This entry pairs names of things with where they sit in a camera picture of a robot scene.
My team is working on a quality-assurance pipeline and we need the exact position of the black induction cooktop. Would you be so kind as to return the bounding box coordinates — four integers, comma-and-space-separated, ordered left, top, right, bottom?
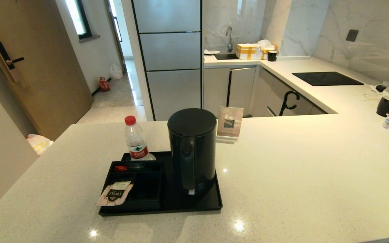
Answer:
292, 72, 364, 86

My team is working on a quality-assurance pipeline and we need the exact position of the large carton with yellow tape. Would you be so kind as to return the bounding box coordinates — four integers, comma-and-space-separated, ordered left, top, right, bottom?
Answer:
236, 43, 263, 60

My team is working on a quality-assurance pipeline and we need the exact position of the black mug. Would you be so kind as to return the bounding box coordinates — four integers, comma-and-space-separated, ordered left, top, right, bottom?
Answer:
376, 95, 389, 117

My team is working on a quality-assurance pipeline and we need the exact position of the crumpled clear plastic wrap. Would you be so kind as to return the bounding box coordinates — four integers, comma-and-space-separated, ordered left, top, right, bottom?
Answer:
370, 81, 389, 97

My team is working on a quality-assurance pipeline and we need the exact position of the brown wooden door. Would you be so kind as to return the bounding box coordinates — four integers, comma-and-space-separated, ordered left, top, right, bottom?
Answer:
0, 0, 94, 141

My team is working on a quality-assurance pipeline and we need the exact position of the black electric kettle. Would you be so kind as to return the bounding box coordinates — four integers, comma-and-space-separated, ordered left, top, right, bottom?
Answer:
167, 108, 217, 195

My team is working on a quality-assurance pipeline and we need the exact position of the black framed window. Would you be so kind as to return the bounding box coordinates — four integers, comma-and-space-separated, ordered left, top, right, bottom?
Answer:
64, 0, 100, 43

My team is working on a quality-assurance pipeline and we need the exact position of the black rectangular serving tray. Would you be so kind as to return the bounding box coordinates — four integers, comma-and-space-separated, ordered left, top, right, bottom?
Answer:
98, 151, 223, 217

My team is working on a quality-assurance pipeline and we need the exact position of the grey kitchen base cabinet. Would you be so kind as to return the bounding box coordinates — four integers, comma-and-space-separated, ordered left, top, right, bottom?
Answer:
204, 66, 328, 118

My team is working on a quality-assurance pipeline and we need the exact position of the white yellow plastic bag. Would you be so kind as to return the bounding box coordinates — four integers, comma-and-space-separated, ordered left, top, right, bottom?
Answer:
27, 134, 54, 156

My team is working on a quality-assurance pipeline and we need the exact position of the black curved hook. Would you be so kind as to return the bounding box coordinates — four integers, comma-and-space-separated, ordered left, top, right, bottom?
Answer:
279, 90, 301, 117

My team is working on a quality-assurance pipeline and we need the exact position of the acrylic QR code sign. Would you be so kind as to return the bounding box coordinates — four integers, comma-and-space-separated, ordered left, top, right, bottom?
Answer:
216, 106, 244, 144

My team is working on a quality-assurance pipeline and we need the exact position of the black compartment organizer box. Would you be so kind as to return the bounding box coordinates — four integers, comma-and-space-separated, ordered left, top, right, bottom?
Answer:
99, 159, 163, 210

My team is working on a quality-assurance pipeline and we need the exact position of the dark kitchen sink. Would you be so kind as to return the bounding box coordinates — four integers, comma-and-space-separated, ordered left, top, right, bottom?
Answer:
214, 52, 239, 60

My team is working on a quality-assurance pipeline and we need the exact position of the silver refrigerator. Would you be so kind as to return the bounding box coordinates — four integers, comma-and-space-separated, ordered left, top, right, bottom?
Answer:
131, 0, 204, 121

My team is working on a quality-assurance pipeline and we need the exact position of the chrome kitchen faucet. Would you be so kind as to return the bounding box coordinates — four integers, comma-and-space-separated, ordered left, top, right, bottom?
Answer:
225, 26, 234, 52

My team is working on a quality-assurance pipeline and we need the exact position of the pink black tea bag packet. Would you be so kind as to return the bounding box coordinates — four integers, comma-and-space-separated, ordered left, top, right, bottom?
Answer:
95, 181, 134, 207

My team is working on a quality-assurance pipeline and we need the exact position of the black gold door lock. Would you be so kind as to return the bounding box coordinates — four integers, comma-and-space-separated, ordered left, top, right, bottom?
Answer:
0, 41, 25, 83

